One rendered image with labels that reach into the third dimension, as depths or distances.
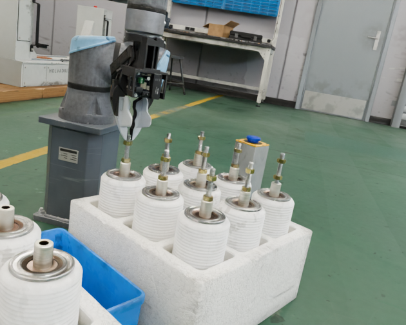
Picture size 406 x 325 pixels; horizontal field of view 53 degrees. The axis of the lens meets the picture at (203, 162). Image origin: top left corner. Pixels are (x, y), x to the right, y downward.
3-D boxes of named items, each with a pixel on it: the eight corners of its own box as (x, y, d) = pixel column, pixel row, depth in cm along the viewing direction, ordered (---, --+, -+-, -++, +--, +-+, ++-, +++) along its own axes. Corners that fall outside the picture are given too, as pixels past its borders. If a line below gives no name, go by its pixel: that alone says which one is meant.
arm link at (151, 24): (120, 8, 78) (156, 15, 83) (117, 32, 80) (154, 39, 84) (136, 8, 73) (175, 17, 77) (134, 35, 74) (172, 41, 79)
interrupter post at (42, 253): (28, 265, 50) (29, 240, 49) (47, 260, 51) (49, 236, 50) (37, 274, 48) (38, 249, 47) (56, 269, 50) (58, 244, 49)
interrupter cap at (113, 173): (100, 177, 84) (100, 174, 84) (113, 169, 92) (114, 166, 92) (135, 185, 84) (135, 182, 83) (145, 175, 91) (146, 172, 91)
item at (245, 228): (256, 282, 88) (273, 206, 84) (238, 302, 80) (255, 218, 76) (218, 266, 93) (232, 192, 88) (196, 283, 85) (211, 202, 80)
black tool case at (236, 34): (229, 39, 543) (230, 31, 541) (260, 45, 541) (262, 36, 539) (228, 38, 510) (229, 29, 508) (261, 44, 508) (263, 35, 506)
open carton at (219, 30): (210, 37, 564) (213, 20, 558) (236, 41, 547) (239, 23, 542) (201, 34, 537) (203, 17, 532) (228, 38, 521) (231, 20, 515)
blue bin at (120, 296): (8, 290, 84) (10, 237, 81) (58, 275, 92) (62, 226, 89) (86, 382, 65) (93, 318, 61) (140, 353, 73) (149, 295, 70)
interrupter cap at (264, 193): (252, 196, 89) (253, 193, 88) (261, 188, 96) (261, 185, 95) (287, 206, 86) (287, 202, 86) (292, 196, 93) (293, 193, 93)
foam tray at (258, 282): (64, 272, 93) (70, 199, 88) (182, 234, 122) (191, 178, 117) (185, 376, 69) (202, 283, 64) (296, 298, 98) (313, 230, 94)
